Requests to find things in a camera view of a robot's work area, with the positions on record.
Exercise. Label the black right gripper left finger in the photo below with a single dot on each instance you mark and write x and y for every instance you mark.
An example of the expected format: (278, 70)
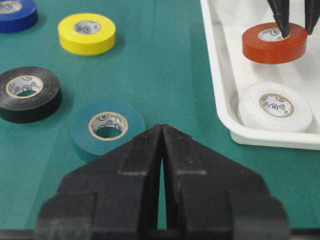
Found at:
(114, 197)

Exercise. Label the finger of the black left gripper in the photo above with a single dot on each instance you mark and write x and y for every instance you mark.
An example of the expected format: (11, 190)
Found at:
(312, 14)
(281, 9)

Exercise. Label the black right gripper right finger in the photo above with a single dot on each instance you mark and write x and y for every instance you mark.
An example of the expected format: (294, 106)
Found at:
(211, 197)

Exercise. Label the red tape roll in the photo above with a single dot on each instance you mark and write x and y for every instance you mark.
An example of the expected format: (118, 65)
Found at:
(265, 44)

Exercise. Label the green tape roll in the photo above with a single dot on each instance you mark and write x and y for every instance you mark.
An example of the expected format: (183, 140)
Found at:
(100, 116)

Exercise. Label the white tape roll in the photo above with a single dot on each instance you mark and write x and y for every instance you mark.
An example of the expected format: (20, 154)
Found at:
(274, 107)

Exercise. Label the black tape roll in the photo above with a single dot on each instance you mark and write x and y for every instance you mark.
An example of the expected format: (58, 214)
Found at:
(29, 94)

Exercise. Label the yellow tape roll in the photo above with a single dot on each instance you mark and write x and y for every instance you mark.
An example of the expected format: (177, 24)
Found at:
(86, 34)

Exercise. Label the white plastic case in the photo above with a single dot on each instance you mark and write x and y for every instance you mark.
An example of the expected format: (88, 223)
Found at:
(225, 22)

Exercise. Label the blue tape roll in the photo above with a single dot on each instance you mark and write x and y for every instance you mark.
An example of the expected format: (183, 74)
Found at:
(17, 15)

